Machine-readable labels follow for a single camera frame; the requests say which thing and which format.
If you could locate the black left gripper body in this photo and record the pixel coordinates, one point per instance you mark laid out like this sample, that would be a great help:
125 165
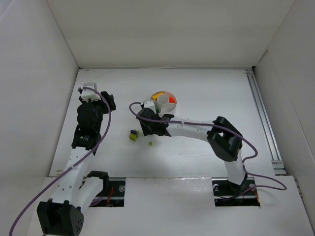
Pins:
106 100

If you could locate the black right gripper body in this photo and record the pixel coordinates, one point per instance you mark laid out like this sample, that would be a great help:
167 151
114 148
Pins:
144 116

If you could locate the multicolour lego assembly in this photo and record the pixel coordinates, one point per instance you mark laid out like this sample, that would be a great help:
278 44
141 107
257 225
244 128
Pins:
134 134

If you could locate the yellow sloped lego brick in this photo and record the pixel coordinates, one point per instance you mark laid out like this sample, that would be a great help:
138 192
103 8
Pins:
156 95

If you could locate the orange round lego dish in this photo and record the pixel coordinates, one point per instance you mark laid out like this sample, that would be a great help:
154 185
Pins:
172 100

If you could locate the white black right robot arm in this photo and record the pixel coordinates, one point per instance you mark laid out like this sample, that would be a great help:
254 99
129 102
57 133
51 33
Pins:
222 136

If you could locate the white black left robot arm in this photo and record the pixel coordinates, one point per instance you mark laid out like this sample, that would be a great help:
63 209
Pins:
63 213

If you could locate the white round divided container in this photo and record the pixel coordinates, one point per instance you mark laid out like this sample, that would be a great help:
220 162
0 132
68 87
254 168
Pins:
163 106

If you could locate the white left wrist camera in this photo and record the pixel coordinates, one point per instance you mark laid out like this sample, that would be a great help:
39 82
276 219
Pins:
87 95

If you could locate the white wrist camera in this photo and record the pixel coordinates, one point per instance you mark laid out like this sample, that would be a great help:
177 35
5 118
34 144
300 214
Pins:
87 95
151 105

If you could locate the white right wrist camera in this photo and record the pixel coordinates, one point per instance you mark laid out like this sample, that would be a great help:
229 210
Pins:
151 105

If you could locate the aluminium side rail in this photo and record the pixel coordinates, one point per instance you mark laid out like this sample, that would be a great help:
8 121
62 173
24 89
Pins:
276 158

